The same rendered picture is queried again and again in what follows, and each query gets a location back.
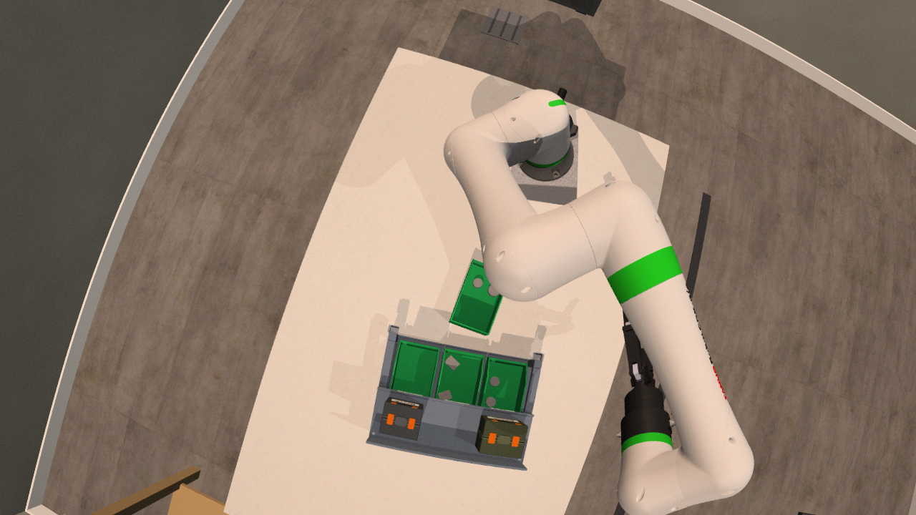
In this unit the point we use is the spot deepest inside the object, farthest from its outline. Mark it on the green open-front bin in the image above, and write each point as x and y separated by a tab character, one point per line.
415	369
464	382
510	393
475	309

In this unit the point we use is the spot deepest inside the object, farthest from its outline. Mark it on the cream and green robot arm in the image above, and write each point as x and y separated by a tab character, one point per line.
614	227

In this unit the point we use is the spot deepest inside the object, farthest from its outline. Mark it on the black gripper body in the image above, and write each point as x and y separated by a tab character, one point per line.
643	396

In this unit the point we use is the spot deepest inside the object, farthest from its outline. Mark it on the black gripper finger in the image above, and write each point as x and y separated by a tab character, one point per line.
634	353
650	368

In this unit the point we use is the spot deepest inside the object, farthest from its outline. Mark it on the grey storage shelf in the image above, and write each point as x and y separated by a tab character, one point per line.
449	429

